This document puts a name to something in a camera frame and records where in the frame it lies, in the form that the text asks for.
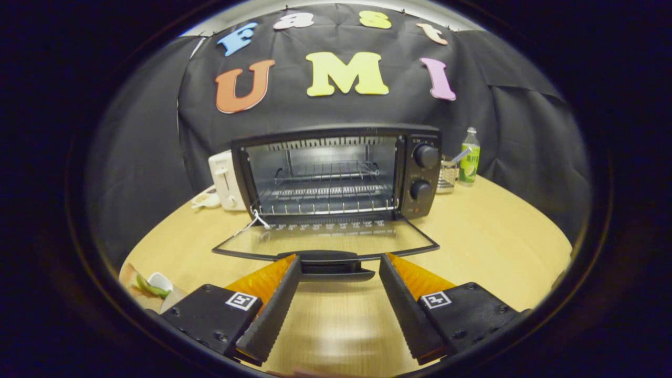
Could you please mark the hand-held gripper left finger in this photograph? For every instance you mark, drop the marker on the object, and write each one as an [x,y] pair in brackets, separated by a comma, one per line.
[270,312]

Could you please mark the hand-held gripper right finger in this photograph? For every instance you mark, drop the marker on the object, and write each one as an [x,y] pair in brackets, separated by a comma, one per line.
[409,310]

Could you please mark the black toaster oven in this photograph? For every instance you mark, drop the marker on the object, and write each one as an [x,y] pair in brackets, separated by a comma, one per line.
[420,157]

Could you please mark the white slot toaster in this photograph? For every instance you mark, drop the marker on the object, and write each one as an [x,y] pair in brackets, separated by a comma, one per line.
[226,181]

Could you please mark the beige plate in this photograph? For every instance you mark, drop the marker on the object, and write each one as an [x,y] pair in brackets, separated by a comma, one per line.
[173,302]

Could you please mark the white sectioned dish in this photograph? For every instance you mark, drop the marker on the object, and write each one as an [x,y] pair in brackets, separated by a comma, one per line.
[206,199]

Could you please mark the blue checked straw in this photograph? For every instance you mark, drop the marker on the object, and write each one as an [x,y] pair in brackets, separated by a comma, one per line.
[462,155]

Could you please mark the green label bottle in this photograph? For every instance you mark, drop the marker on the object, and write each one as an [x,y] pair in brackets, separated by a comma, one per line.
[469,157]

